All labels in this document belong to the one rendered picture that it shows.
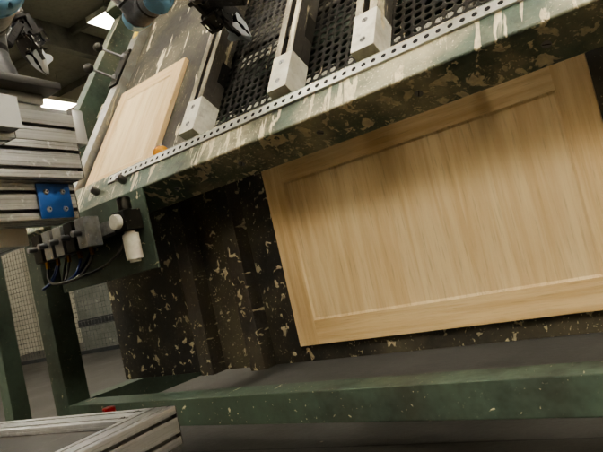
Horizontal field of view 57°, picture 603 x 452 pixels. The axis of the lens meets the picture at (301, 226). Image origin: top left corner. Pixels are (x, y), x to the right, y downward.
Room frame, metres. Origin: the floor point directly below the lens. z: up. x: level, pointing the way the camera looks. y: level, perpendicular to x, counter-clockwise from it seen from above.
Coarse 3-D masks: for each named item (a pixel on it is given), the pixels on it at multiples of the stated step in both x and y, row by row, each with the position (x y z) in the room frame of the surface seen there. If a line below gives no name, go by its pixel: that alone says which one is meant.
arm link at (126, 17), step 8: (112, 0) 1.51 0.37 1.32; (120, 0) 1.49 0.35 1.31; (128, 0) 1.49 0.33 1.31; (136, 0) 1.48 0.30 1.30; (120, 8) 1.52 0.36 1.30; (128, 8) 1.51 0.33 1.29; (136, 8) 1.49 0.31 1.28; (128, 16) 1.53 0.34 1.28; (136, 16) 1.51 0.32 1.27; (144, 16) 1.51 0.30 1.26; (152, 16) 1.51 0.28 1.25; (128, 24) 1.55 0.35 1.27; (136, 24) 1.54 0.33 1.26; (144, 24) 1.54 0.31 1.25
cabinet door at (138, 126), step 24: (168, 72) 1.96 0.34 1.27; (144, 96) 2.00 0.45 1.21; (168, 96) 1.86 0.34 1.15; (120, 120) 2.03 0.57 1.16; (144, 120) 1.89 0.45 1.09; (168, 120) 1.81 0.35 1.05; (120, 144) 1.93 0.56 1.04; (144, 144) 1.80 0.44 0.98; (96, 168) 1.95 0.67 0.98; (120, 168) 1.83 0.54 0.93
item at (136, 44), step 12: (144, 36) 2.32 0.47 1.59; (132, 48) 2.25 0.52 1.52; (132, 60) 2.24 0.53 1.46; (132, 72) 2.23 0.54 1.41; (120, 84) 2.17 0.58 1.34; (108, 96) 2.16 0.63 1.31; (120, 96) 2.16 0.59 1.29; (108, 108) 2.10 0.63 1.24; (108, 120) 2.09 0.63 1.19; (96, 132) 2.06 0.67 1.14; (96, 144) 2.03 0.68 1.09; (84, 156) 2.02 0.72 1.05; (96, 156) 2.03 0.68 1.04; (84, 168) 1.98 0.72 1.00; (84, 180) 1.97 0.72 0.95
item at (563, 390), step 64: (256, 192) 1.71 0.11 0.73; (192, 256) 1.84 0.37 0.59; (256, 256) 1.74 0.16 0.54; (64, 320) 2.04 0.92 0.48; (128, 320) 2.14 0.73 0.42; (192, 320) 1.85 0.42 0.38; (256, 320) 1.70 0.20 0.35; (576, 320) 1.25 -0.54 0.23; (64, 384) 2.00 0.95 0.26; (128, 384) 2.22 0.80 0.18; (320, 384) 1.43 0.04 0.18; (384, 384) 1.28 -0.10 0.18; (448, 384) 1.18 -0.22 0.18; (512, 384) 1.10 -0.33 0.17; (576, 384) 1.04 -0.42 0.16
